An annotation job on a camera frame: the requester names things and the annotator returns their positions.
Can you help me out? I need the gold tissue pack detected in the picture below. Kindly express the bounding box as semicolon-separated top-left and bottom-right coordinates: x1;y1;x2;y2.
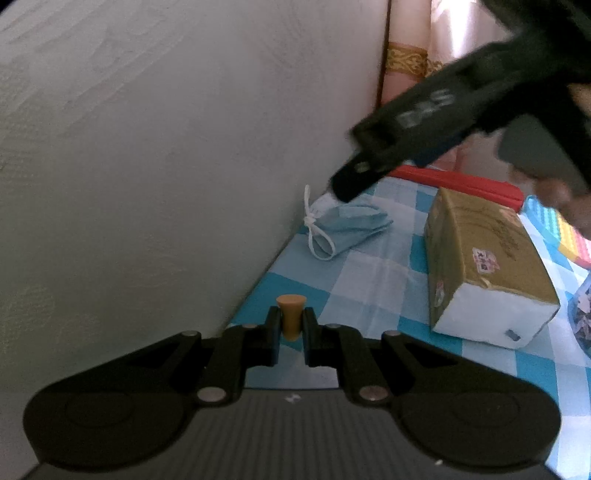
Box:
423;186;561;350

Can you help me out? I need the pink curtain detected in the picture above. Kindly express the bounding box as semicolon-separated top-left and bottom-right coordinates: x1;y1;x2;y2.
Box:
379;0;525;186

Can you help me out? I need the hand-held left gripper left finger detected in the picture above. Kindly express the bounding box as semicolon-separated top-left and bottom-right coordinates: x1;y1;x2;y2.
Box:
99;305;281;408

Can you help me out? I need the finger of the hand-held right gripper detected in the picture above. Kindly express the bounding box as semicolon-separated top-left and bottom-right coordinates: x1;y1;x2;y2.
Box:
329;155;387;203

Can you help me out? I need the person's right hand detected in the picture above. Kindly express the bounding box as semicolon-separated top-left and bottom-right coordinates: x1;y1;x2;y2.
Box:
537;177;591;241

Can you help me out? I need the blue checkered tablecloth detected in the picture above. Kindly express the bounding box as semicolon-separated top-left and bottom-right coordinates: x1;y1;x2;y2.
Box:
225;173;591;480

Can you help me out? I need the blue face mask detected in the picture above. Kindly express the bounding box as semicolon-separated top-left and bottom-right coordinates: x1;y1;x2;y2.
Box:
302;185;394;263

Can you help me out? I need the tan rubber stopper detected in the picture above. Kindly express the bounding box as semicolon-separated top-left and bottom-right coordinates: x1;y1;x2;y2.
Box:
276;294;308;343

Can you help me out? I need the pastel bubble pop toy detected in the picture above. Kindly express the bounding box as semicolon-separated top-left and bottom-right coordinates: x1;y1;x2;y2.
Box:
522;194;591;269

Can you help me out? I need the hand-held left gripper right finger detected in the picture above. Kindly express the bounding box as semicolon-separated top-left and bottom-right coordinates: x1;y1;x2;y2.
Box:
302;307;467;407

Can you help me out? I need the red long plastic case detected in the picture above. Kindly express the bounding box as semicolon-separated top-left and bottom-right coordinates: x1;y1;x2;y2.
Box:
387;165;526;214

